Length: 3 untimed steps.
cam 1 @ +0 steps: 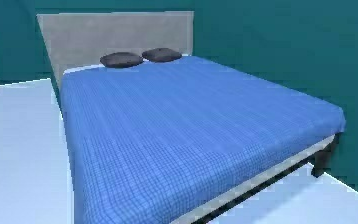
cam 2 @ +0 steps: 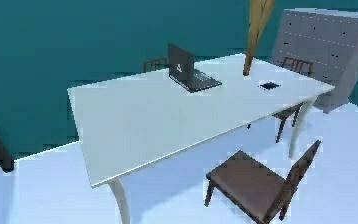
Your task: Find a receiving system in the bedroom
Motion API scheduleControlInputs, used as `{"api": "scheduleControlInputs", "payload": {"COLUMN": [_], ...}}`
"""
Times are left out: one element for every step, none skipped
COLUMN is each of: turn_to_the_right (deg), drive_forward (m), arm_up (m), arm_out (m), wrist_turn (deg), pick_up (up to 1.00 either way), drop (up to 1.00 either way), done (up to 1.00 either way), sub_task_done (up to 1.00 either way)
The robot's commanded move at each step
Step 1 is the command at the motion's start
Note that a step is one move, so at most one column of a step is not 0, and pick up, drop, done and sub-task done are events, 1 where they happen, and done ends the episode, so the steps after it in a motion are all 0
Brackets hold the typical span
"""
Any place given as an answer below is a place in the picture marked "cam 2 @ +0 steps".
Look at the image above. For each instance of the grey chest of drawers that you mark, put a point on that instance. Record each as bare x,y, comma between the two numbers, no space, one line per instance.
327,46

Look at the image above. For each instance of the brown wooden chair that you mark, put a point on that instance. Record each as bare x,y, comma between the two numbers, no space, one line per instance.
250,185
154,63
295,65

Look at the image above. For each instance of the black laptop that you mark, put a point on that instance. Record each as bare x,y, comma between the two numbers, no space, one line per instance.
187,71

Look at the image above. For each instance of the white table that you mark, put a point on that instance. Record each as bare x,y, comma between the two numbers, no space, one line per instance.
147,123

